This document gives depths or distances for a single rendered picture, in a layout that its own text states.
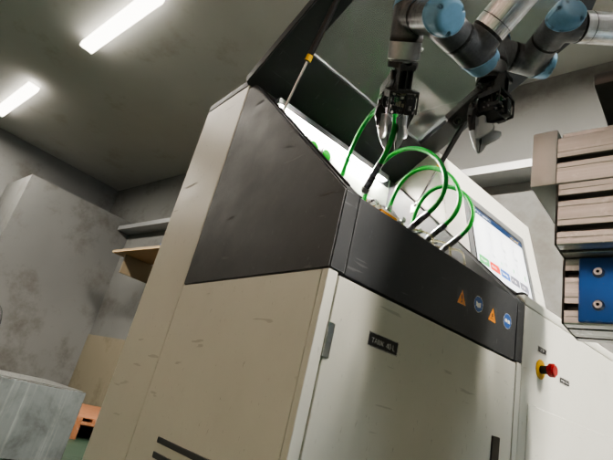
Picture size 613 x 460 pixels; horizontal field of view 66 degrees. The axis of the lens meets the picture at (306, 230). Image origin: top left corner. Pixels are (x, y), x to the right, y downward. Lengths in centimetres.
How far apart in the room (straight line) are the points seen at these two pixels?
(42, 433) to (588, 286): 285
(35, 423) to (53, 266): 402
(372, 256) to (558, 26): 72
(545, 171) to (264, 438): 59
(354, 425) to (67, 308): 629
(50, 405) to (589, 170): 286
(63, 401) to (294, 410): 243
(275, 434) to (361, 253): 35
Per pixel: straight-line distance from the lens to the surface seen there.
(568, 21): 132
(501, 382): 128
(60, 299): 696
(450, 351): 110
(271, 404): 85
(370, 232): 92
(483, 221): 192
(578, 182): 72
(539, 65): 141
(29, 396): 305
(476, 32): 114
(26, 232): 683
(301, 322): 84
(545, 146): 76
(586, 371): 175
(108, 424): 146
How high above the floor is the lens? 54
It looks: 21 degrees up
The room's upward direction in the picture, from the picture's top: 14 degrees clockwise
